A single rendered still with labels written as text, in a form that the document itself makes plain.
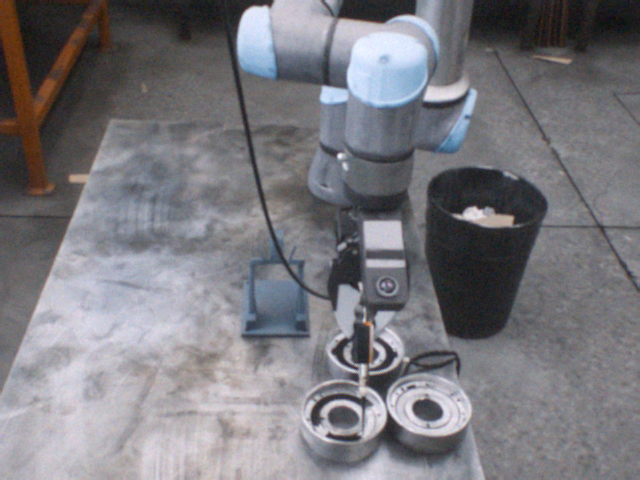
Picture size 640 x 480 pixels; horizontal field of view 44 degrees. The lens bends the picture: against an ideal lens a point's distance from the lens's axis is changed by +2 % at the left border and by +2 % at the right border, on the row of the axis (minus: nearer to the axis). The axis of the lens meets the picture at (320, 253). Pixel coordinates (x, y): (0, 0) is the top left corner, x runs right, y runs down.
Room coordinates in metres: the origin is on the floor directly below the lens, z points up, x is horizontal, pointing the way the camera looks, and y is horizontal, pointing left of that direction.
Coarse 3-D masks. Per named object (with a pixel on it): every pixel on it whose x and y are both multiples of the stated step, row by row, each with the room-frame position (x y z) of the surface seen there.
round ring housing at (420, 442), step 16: (400, 384) 0.74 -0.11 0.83; (416, 384) 0.75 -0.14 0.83; (432, 384) 0.75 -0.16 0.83; (448, 384) 0.74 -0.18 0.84; (416, 400) 0.72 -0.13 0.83; (432, 400) 0.72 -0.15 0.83; (464, 400) 0.72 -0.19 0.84; (432, 416) 0.72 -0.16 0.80; (448, 416) 0.70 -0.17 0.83; (464, 416) 0.70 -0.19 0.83; (400, 432) 0.67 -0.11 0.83; (416, 432) 0.66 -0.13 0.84; (448, 432) 0.66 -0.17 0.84; (464, 432) 0.68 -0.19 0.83; (416, 448) 0.66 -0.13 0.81; (432, 448) 0.65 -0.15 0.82; (448, 448) 0.67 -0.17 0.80
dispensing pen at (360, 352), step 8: (360, 304) 0.74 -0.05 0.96; (360, 328) 0.71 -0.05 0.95; (368, 328) 0.71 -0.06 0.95; (360, 336) 0.71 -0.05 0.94; (368, 336) 0.71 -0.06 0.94; (352, 344) 0.73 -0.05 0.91; (360, 344) 0.70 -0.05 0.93; (368, 344) 0.70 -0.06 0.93; (352, 352) 0.72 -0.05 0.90; (360, 352) 0.70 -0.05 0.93; (368, 352) 0.70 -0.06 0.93; (352, 360) 0.70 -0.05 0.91; (360, 360) 0.69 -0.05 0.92; (368, 360) 0.69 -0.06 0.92; (360, 368) 0.70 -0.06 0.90; (368, 368) 0.70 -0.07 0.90; (360, 376) 0.69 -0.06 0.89; (368, 376) 0.69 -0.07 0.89; (360, 384) 0.69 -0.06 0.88; (368, 384) 0.69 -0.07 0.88; (360, 392) 0.68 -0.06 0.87
